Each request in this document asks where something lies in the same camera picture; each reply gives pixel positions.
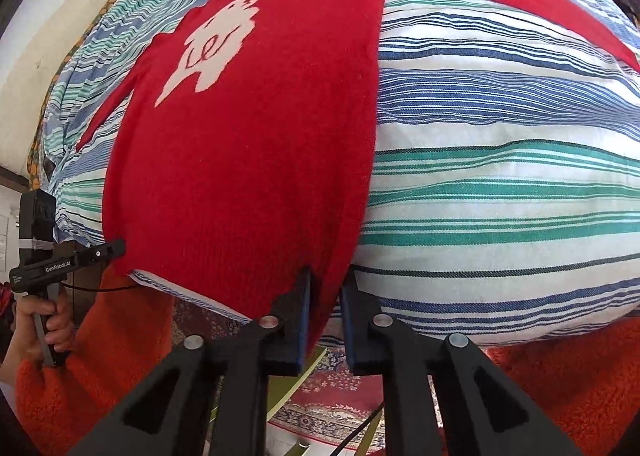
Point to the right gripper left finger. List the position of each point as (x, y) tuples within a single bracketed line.
[(210, 397)]

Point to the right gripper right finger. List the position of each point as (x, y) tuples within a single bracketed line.
[(442, 396)]

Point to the red sweater with white rabbit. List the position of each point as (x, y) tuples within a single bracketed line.
[(247, 145)]

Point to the person's left forearm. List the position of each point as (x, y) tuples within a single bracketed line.
[(10, 365)]

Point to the person's left hand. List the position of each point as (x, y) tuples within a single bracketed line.
[(59, 330)]

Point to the orange red fleece blanket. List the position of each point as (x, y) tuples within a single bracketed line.
[(123, 336)]

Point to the patterned oriental rug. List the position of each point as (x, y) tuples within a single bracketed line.
[(190, 319)]

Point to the blue green striped bedspread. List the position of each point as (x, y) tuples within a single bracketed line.
[(505, 186)]

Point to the cream padded headboard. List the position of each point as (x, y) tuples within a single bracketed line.
[(38, 37)]

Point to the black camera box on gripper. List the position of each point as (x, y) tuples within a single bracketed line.
[(35, 227)]

